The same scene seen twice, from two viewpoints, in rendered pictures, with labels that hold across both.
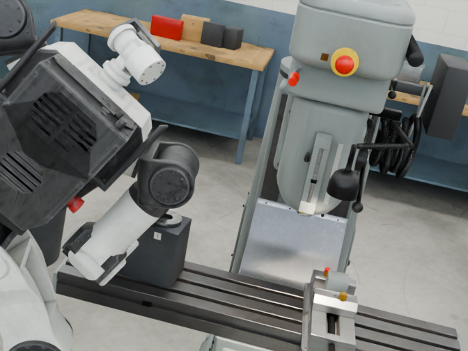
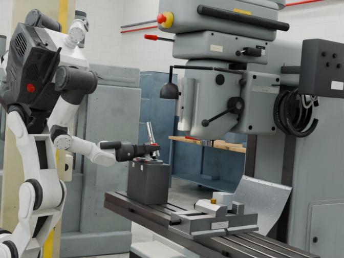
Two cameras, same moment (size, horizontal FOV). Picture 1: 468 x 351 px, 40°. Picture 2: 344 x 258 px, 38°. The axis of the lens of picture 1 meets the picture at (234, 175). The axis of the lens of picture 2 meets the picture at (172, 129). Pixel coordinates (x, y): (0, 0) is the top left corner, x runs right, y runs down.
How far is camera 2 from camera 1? 1.80 m
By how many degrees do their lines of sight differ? 53
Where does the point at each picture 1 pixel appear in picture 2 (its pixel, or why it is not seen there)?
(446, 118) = (306, 77)
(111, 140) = (29, 47)
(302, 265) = not seen: hidden behind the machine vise
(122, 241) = (56, 115)
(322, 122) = (191, 71)
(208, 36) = not seen: outside the picture
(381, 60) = (181, 13)
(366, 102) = (198, 49)
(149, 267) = (139, 190)
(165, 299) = (136, 205)
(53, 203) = (18, 83)
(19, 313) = (29, 162)
